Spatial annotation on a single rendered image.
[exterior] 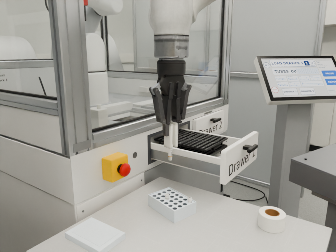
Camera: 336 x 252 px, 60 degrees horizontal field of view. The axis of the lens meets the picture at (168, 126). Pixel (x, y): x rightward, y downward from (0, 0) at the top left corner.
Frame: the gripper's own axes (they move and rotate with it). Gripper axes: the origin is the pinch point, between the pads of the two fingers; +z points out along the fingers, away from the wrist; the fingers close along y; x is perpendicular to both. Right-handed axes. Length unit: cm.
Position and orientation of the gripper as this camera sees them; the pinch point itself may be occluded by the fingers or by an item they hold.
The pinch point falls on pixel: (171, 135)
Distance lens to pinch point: 80.3
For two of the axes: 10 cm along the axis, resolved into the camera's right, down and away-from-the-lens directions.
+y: 7.8, -1.5, 6.1
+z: 0.0, 9.7, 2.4
